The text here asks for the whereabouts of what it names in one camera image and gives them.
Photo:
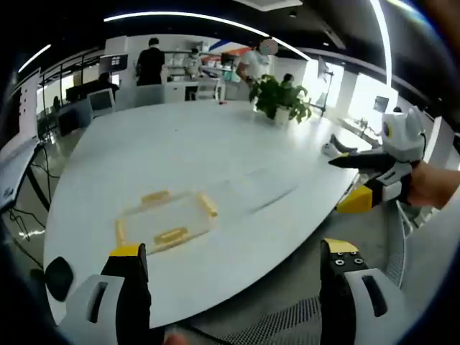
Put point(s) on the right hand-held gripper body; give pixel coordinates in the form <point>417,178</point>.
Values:
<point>404,140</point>

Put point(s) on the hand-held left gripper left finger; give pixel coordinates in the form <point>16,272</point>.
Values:
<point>108,305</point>

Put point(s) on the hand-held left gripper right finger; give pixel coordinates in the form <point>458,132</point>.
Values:
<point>359,309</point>

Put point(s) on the person's right hand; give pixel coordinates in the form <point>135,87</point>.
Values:
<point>436,185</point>

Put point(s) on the person's left hand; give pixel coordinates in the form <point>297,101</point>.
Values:
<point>176,339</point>

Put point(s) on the white and black table device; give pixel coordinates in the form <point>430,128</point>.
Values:
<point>336,145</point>

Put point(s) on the grey mesh office chair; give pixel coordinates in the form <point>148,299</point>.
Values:
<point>359,223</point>

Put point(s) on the black rounded armrest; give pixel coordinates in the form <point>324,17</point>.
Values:
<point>59,278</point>

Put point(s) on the person's white shirt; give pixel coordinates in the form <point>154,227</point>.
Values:
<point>438,251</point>

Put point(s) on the ceiling light strip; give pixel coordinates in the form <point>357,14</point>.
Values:
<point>201,26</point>
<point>384,43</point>
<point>34,57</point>

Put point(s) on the clear tray with yellow edges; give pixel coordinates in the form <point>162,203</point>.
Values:
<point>169,219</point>

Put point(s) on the green potted plant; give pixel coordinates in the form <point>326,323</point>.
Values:
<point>276,95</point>

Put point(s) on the white side desk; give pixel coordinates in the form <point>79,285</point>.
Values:
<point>16,169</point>

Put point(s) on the white counter unit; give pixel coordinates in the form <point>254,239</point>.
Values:
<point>201,90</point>

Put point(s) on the white framed display panel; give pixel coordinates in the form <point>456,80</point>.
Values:
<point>28,108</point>

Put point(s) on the dark wall display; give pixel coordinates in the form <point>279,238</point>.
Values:
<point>114,62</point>

